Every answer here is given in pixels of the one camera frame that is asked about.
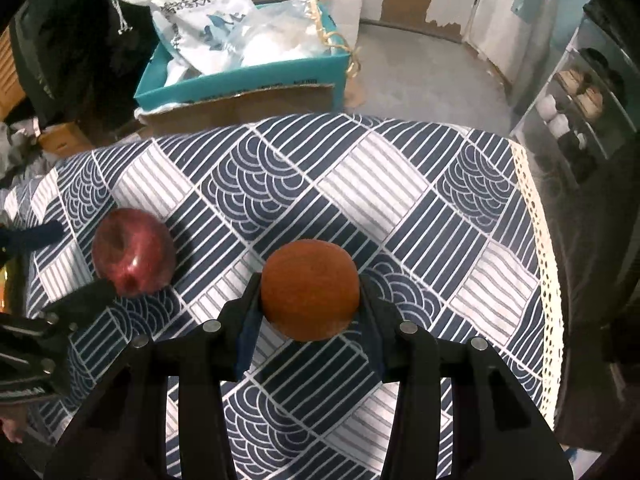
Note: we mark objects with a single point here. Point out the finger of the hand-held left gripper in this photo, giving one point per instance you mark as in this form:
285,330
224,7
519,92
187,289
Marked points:
85,305
30,237

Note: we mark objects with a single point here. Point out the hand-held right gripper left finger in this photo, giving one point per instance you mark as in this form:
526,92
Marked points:
248,335

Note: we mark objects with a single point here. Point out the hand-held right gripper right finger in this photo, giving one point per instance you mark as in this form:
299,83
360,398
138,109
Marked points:
375,345

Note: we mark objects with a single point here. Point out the large red apple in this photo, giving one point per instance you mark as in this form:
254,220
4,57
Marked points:
132,250

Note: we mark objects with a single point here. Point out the round orange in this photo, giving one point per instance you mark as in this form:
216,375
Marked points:
310,290

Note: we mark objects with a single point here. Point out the person's left hand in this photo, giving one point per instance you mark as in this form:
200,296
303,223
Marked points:
12,425

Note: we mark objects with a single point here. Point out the grey cloth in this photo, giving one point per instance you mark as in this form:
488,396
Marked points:
15,150

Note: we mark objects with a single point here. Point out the small brown cardboard box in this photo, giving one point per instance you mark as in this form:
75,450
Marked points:
65,137

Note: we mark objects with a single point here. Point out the blue white patterned tablecloth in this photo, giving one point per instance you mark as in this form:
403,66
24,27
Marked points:
350,185

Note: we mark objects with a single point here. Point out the wooden louvered door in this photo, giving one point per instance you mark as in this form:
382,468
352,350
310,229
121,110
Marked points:
7,75

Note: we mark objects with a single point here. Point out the dark hanging jacket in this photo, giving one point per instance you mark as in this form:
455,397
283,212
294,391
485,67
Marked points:
65,50

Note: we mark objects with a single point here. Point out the brown cardboard flap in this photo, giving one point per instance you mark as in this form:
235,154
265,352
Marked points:
240,110

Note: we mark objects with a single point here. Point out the teal cardboard box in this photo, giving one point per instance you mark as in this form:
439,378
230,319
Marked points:
225,87

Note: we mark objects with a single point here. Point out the white shoe rack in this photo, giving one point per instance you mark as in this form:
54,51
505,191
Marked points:
522,115

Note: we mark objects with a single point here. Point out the white printed bag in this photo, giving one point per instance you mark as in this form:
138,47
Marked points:
190,15

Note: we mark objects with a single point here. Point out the white shoe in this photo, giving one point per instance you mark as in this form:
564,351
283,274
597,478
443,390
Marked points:
560,125
547,105

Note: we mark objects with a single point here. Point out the clear plastic bag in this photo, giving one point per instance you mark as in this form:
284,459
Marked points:
280,35

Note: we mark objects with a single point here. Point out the beige shoe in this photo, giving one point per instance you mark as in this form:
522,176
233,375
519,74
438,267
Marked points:
591,100
570,80

